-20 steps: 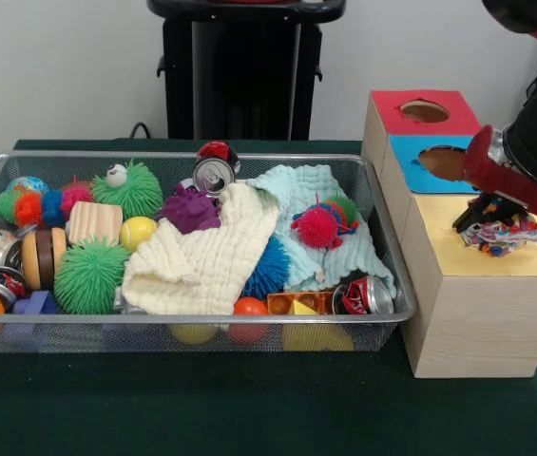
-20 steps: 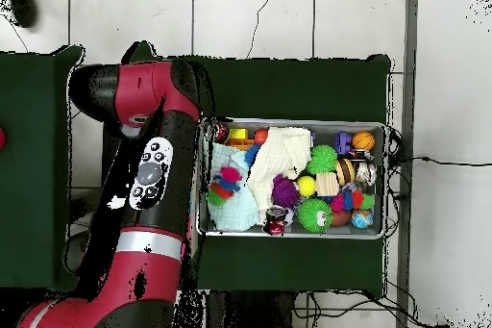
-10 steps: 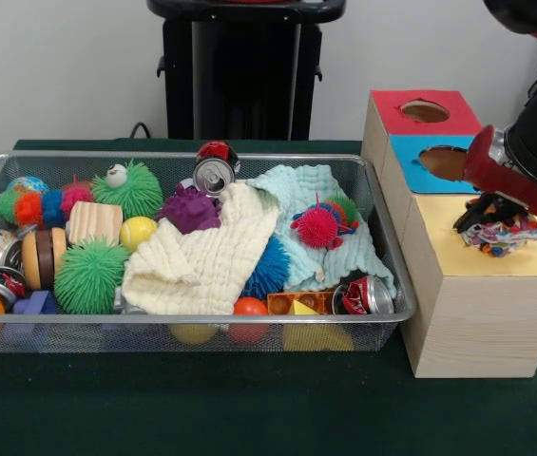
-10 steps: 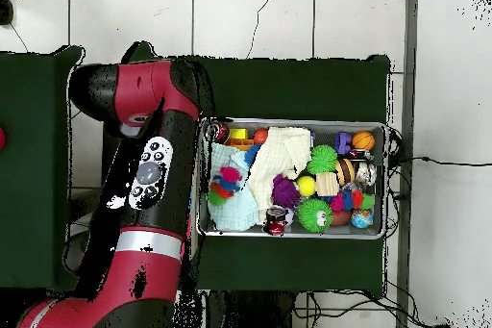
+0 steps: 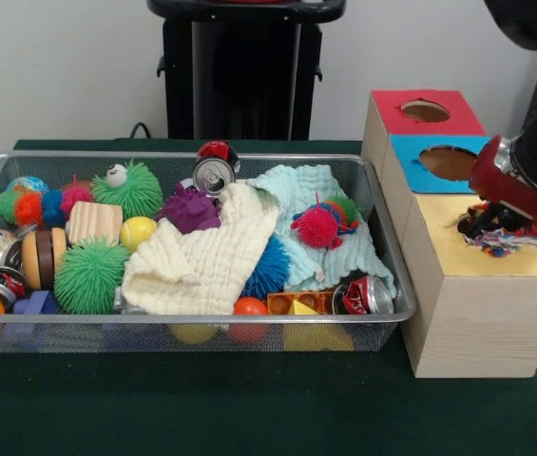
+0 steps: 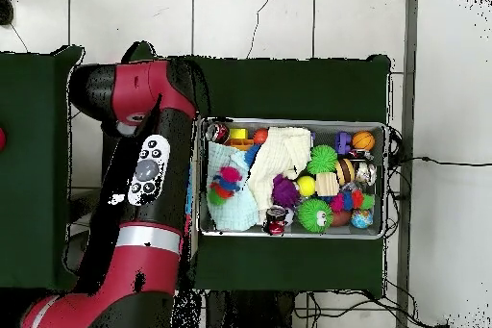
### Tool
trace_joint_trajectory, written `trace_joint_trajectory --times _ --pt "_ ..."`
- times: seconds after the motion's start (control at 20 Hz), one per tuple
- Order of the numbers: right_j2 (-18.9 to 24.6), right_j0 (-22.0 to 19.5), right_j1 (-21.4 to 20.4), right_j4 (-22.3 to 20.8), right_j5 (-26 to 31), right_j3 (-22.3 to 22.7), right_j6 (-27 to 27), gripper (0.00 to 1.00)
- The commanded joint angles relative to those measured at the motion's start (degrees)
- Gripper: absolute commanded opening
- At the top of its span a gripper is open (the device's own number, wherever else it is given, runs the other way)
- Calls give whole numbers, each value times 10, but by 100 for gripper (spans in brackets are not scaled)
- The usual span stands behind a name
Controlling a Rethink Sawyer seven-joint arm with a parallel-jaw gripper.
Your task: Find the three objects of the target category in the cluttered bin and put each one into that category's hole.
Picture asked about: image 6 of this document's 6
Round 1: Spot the cream waffle cloth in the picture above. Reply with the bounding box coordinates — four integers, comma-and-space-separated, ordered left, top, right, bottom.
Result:
245, 126, 313, 225

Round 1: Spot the purple spiky rubber toy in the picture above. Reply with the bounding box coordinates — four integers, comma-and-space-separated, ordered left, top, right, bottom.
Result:
270, 173, 301, 209

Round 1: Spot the mint waffle cloth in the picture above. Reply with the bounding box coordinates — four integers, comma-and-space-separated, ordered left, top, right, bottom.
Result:
205, 140, 260, 232

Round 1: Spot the uncrushed red soda can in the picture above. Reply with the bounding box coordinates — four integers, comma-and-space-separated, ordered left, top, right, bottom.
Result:
263, 205, 288, 237

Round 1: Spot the plain green puffer ball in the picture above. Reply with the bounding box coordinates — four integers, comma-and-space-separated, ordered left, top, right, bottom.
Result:
307, 144, 338, 175

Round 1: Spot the ridged wooden block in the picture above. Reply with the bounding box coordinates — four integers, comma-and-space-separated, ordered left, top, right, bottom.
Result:
314, 171, 340, 197

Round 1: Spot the green puffer toy white face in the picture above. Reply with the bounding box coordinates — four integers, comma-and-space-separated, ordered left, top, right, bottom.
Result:
297, 197, 334, 235

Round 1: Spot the wooden toy burger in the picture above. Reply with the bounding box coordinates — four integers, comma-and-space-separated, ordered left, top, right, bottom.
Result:
332, 157, 356, 187

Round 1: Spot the multicoloured fuzzy caterpillar toy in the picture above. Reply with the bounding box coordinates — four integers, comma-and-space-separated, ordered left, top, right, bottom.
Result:
328, 189, 375, 213

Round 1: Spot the grey rounded floor base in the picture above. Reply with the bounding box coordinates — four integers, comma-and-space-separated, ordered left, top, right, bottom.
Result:
62, 229, 91, 273

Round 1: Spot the dark green side table cloth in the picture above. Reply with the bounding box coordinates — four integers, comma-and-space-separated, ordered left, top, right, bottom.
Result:
0, 45, 89, 292

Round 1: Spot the silver wire mesh bin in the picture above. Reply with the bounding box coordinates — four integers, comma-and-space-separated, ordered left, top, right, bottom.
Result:
195, 116, 387, 240

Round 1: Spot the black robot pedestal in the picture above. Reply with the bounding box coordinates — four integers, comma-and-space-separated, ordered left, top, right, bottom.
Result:
205, 290, 297, 328

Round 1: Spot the black cable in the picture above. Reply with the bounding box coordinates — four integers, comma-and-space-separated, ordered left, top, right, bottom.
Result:
387, 155, 492, 169

